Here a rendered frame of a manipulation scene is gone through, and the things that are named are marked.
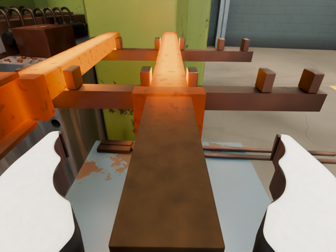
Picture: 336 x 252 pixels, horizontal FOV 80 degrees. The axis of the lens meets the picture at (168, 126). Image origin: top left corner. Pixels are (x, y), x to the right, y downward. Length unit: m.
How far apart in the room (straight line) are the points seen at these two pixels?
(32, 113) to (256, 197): 0.40
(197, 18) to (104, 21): 0.51
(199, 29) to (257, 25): 5.54
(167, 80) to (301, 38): 6.80
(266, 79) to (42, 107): 0.20
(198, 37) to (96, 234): 0.90
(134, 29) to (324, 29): 6.67
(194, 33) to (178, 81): 0.89
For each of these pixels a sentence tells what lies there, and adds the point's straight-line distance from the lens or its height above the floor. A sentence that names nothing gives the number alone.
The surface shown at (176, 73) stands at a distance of 0.19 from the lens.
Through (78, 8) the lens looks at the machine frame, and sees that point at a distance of 1.08.
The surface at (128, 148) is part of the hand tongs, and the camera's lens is 0.52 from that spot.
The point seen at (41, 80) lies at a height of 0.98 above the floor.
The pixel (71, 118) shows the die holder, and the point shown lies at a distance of 0.61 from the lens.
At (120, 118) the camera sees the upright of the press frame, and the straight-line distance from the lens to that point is 0.74.
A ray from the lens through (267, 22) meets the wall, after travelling 6.60.
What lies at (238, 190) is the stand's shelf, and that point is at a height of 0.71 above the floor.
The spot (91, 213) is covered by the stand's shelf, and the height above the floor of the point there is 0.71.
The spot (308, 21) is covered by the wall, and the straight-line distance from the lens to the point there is 6.92.
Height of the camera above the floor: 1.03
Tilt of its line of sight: 31 degrees down
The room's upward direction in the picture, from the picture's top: 1 degrees clockwise
